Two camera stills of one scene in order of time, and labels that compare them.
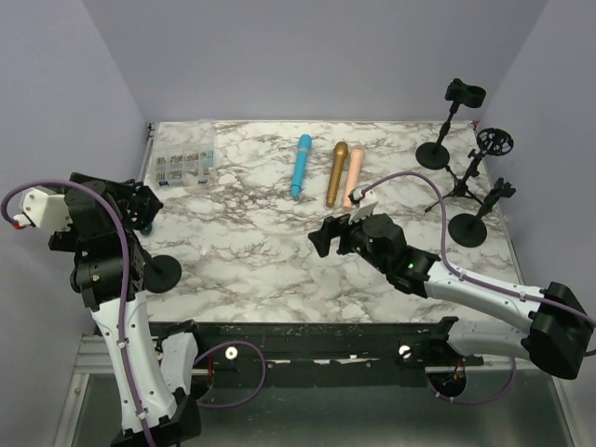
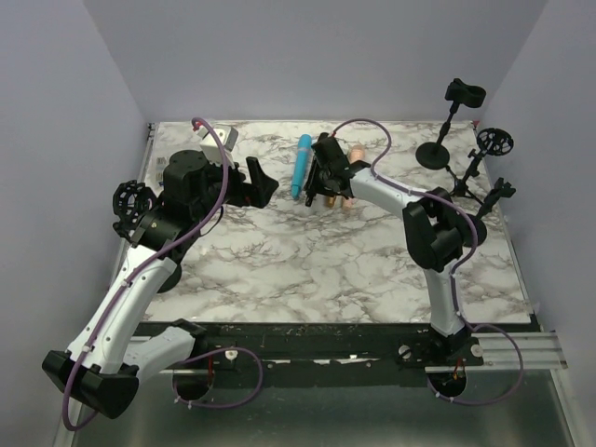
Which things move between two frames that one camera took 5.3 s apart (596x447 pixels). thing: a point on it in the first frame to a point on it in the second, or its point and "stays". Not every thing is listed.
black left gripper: (69, 239) to (256, 194)
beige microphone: (358, 152) stays
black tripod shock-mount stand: (491, 142) stays
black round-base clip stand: (435, 155) stays
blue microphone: (304, 142) stays
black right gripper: (332, 227) to (318, 186)
